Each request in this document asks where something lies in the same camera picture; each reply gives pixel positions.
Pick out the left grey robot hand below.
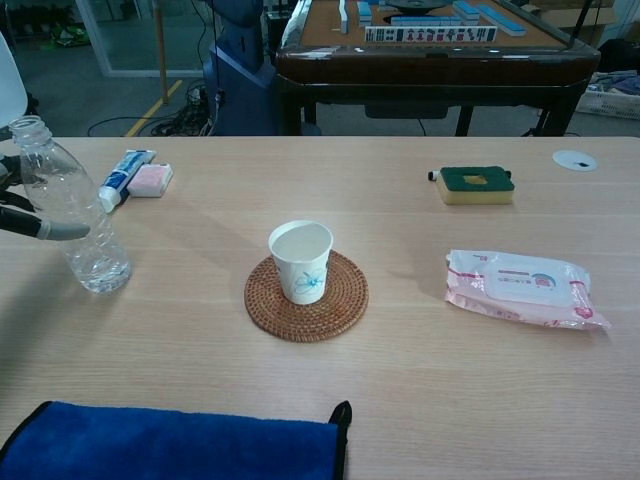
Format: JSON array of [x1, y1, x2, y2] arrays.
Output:
[[0, 152, 92, 242]]

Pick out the transparent plastic bottle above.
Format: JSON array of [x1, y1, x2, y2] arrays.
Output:
[[9, 114, 133, 295]]

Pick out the white paper cup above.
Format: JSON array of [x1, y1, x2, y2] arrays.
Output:
[[268, 219, 335, 305]]

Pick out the blue white toothpaste tube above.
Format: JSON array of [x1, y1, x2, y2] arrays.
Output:
[[97, 148, 157, 215]]

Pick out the white chair wooden legs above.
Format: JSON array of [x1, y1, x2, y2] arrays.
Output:
[[0, 32, 29, 141]]

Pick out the wooden pole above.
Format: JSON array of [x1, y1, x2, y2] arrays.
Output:
[[154, 0, 169, 106]]

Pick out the blue machine base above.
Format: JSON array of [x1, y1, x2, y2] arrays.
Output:
[[202, 0, 321, 137]]

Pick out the blue microfiber towel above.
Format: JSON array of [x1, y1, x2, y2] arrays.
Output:
[[0, 399, 354, 480]]

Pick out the round woven rattan coaster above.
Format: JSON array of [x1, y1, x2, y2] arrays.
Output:
[[243, 249, 369, 344]]

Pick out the black marker pen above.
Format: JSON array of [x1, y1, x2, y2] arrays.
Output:
[[426, 168, 513, 182]]

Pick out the brown mahjong table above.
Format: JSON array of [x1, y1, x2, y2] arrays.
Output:
[[274, 0, 601, 137]]

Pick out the face-up mahjong tile row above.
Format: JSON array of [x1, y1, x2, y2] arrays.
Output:
[[364, 25, 499, 44]]

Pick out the green yellow sponge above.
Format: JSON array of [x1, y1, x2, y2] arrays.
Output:
[[433, 165, 516, 208]]

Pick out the pink wet wipes pack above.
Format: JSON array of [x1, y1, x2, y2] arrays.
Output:
[[443, 248, 613, 332]]

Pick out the white plastic basket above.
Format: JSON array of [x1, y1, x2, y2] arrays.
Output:
[[574, 72, 640, 121]]

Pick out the white round cable grommet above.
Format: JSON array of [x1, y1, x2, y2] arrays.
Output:
[[551, 149, 599, 173]]

